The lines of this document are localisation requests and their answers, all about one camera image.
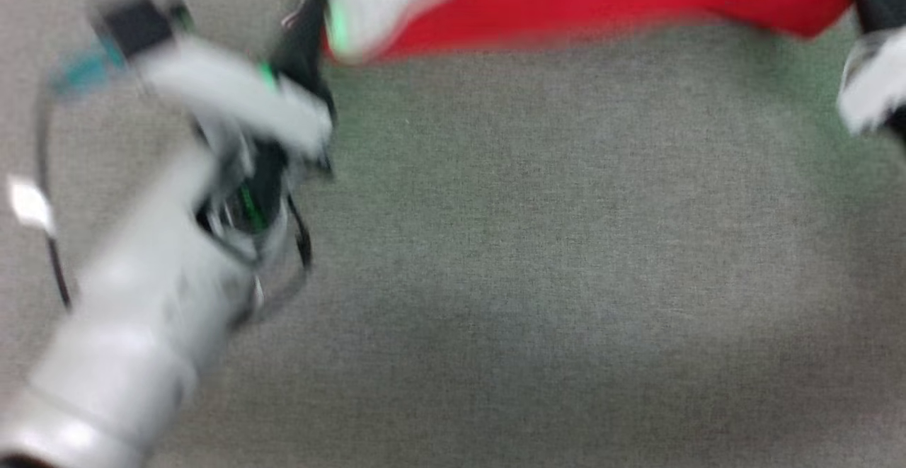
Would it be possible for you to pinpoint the white cable label tag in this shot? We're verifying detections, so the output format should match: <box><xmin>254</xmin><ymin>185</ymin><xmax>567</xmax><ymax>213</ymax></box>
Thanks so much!
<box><xmin>6</xmin><ymin>173</ymin><xmax>56</xmax><ymax>236</ymax></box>

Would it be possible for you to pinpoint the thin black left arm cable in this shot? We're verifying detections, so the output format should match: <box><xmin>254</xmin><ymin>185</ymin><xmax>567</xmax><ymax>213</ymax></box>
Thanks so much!
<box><xmin>34</xmin><ymin>86</ymin><xmax>73</xmax><ymax>311</ymax></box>

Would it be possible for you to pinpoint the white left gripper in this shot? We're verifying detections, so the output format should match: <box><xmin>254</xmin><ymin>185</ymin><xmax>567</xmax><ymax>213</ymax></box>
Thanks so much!
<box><xmin>134</xmin><ymin>0</ymin><xmax>337</xmax><ymax>265</ymax></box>

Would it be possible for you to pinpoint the teal cable connector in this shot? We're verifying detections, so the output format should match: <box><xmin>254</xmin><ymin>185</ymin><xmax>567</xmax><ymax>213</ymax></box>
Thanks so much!
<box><xmin>51</xmin><ymin>42</ymin><xmax>128</xmax><ymax>96</ymax></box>

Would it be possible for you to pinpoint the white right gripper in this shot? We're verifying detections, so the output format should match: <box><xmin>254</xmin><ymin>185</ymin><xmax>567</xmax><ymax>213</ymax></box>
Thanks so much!
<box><xmin>837</xmin><ymin>0</ymin><xmax>906</xmax><ymax>137</ymax></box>

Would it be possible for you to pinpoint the grey fabric sofa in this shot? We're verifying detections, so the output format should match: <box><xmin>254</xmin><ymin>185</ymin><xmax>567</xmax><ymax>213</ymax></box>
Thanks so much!
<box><xmin>0</xmin><ymin>0</ymin><xmax>906</xmax><ymax>468</ymax></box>

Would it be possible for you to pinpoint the red and white jersey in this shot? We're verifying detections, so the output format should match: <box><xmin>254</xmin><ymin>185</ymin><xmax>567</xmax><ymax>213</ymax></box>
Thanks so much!
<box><xmin>304</xmin><ymin>0</ymin><xmax>854</xmax><ymax>65</ymax></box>

